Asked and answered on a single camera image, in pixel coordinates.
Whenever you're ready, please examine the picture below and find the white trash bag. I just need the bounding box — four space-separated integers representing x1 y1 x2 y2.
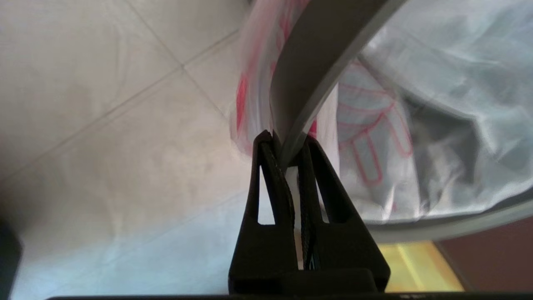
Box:
230 0 533 224

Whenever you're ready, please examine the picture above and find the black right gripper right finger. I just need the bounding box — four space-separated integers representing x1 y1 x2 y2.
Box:
296 134 391 293

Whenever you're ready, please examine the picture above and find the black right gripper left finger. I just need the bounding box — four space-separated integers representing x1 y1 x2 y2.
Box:
228 130 299 293

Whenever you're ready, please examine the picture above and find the grey bin rim ring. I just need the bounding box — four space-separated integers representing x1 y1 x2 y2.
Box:
270 0 533 245

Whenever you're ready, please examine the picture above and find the yellow non-woven shopping bag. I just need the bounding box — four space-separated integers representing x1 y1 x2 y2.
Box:
378 241 466 293

